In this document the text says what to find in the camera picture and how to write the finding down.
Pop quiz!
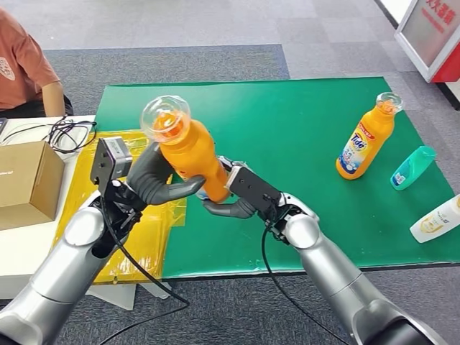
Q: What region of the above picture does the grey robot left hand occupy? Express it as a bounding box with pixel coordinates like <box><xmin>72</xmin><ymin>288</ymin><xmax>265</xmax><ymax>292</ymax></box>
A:
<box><xmin>127</xmin><ymin>142</ymin><xmax>206</xmax><ymax>207</ymax></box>

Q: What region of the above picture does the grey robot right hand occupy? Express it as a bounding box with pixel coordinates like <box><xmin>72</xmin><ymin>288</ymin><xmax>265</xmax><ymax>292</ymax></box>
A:
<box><xmin>202</xmin><ymin>156</ymin><xmax>257</xmax><ymax>221</ymax></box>

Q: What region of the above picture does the orange detergent bottle clear cap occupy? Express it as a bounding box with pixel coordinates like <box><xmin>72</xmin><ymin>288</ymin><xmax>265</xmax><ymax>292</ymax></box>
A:
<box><xmin>139</xmin><ymin>95</ymin><xmax>231</xmax><ymax>205</ymax></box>

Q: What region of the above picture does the orange Tide detergent bottle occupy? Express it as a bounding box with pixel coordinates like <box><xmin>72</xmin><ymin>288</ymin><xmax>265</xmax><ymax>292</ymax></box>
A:
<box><xmin>336</xmin><ymin>91</ymin><xmax>403</xmax><ymax>181</ymax></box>

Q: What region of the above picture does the teal plastic bottle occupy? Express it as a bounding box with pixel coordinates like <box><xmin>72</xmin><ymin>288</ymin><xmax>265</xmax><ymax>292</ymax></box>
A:
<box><xmin>390</xmin><ymin>145</ymin><xmax>437</xmax><ymax>193</ymax></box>

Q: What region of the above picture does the white shampoo bottle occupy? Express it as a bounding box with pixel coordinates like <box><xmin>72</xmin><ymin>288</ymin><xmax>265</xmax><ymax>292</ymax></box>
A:
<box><xmin>409</xmin><ymin>194</ymin><xmax>460</xmax><ymax>244</ymax></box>

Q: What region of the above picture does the yellow taped cardboard tray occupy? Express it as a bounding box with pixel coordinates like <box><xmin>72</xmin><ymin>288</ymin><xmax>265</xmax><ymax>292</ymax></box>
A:
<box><xmin>53</xmin><ymin>129</ymin><xmax>188</xmax><ymax>286</ymax></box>

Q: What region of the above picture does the white table foot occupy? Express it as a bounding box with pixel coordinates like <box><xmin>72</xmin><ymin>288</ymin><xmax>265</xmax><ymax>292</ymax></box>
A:
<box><xmin>138</xmin><ymin>281</ymin><xmax>173</xmax><ymax>300</ymax></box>
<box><xmin>85</xmin><ymin>283</ymin><xmax>136</xmax><ymax>312</ymax></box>

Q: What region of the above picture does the green table mat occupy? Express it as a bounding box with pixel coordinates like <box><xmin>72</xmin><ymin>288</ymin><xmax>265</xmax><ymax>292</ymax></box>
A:
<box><xmin>94</xmin><ymin>76</ymin><xmax>460</xmax><ymax>280</ymax></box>

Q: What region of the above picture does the brown cardboard box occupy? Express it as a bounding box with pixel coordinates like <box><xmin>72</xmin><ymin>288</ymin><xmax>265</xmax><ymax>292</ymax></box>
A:
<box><xmin>0</xmin><ymin>140</ymin><xmax>66</xmax><ymax>232</ymax></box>

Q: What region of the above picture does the person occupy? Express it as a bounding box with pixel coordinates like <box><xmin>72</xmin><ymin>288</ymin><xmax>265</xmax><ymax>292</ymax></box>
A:
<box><xmin>0</xmin><ymin>6</ymin><xmax>74</xmax><ymax>119</ymax></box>

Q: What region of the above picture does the red white cabinet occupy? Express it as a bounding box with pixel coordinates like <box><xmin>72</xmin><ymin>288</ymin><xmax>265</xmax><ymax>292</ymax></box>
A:
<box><xmin>394</xmin><ymin>0</ymin><xmax>460</xmax><ymax>84</ymax></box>

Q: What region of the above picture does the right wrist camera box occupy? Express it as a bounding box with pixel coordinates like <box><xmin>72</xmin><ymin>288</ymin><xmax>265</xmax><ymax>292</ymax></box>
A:
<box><xmin>225</xmin><ymin>162</ymin><xmax>283</xmax><ymax>223</ymax></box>

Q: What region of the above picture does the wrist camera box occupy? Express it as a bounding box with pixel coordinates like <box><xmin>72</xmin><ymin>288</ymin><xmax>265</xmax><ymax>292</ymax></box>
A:
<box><xmin>225</xmin><ymin>162</ymin><xmax>283</xmax><ymax>223</ymax></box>
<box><xmin>90</xmin><ymin>137</ymin><xmax>134</xmax><ymax>197</ymax></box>

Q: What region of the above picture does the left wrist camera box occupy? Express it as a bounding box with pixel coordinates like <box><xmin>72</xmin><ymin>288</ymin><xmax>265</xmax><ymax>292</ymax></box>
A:
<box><xmin>90</xmin><ymin>137</ymin><xmax>134</xmax><ymax>197</ymax></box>

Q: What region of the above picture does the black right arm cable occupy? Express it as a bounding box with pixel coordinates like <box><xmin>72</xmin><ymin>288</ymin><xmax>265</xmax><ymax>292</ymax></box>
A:
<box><xmin>260</xmin><ymin>215</ymin><xmax>351</xmax><ymax>345</ymax></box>

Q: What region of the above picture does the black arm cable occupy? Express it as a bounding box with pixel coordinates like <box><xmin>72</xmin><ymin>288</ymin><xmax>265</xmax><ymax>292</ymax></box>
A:
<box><xmin>260</xmin><ymin>215</ymin><xmax>351</xmax><ymax>345</ymax></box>
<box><xmin>97</xmin><ymin>195</ymin><xmax>190</xmax><ymax>345</ymax></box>

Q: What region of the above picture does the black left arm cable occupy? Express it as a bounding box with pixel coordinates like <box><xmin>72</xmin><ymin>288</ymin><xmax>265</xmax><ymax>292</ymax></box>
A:
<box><xmin>97</xmin><ymin>195</ymin><xmax>190</xmax><ymax>345</ymax></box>

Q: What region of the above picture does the black cable bundle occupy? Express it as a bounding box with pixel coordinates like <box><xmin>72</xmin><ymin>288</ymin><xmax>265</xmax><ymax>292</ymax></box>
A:
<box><xmin>2</xmin><ymin>116</ymin><xmax>98</xmax><ymax>155</ymax></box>

